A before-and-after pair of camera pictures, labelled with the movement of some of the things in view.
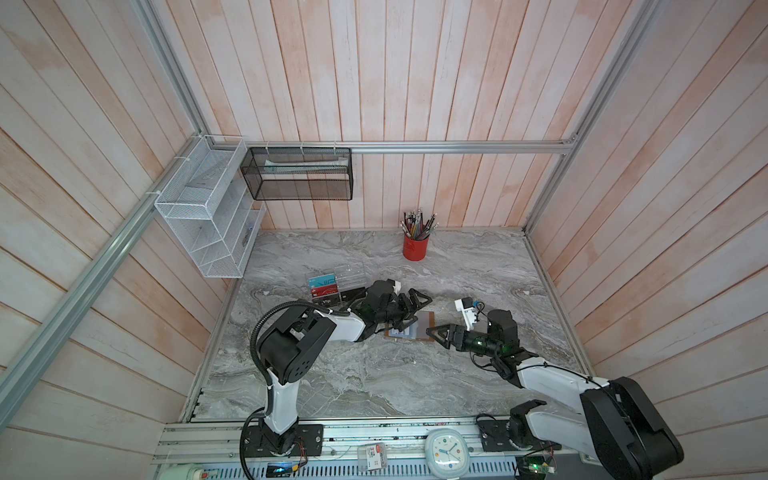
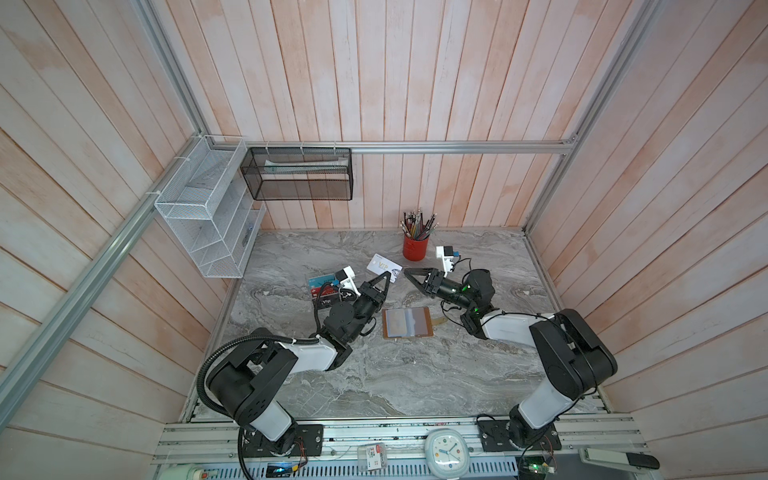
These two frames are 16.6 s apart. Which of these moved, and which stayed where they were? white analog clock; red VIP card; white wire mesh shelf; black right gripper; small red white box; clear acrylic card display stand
Moved: clear acrylic card display stand; black right gripper
Stayed: small red white box; white analog clock; red VIP card; white wire mesh shelf
